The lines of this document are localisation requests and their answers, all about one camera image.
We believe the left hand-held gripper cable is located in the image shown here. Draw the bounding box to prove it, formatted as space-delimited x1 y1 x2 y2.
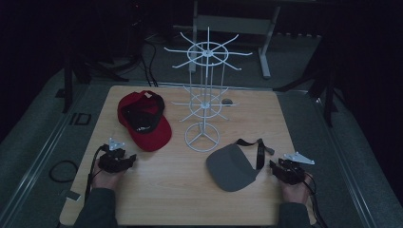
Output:
84 144 108 203

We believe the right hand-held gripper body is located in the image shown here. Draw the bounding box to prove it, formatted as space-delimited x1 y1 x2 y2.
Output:
278 151 316 186

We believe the white wire display rack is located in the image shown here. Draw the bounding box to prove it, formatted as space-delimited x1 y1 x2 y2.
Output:
163 27 254 153

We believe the person's left hand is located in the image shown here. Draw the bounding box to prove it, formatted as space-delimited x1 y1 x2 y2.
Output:
91 158 127 192

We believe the hand-held gripper cable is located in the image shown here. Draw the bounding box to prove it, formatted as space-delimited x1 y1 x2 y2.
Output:
84 144 108 203
302 172 329 228

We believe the red and black baseball cap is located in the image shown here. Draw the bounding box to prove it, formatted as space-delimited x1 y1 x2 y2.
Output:
117 89 173 153

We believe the black tripod stand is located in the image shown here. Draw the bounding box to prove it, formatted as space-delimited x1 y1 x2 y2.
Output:
60 47 130 114
273 39 348 128

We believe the person's right hand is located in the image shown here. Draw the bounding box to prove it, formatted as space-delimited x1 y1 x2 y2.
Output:
279 172 315 206

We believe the black cable loop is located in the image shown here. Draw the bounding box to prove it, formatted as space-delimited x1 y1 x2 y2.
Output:
48 160 80 183

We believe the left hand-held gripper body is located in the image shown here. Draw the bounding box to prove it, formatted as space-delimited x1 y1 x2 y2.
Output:
97 137 131 174

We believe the right hand-held gripper cable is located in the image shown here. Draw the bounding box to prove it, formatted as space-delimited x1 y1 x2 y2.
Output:
302 172 329 228

